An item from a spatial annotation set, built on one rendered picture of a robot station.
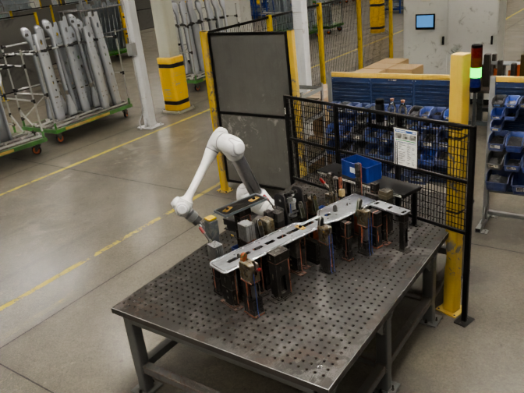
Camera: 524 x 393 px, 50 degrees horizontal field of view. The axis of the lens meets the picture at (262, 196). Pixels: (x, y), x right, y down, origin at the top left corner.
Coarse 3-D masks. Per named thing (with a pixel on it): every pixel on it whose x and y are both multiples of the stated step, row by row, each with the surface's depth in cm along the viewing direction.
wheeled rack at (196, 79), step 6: (186, 18) 1249; (204, 18) 1409; (216, 18) 1355; (222, 18) 1380; (180, 24) 1307; (186, 24) 1294; (192, 24) 1288; (186, 48) 1389; (192, 54) 1279; (204, 72) 1370; (186, 78) 1321; (192, 78) 1308; (198, 78) 1316; (204, 78) 1321; (198, 84) 1319
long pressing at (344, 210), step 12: (336, 204) 411; (348, 204) 409; (324, 216) 395; (336, 216) 393; (348, 216) 393; (288, 228) 383; (312, 228) 379; (264, 240) 370; (276, 240) 368; (288, 240) 367; (240, 252) 359; (252, 252) 357; (264, 252) 356; (216, 264) 347; (228, 264) 345
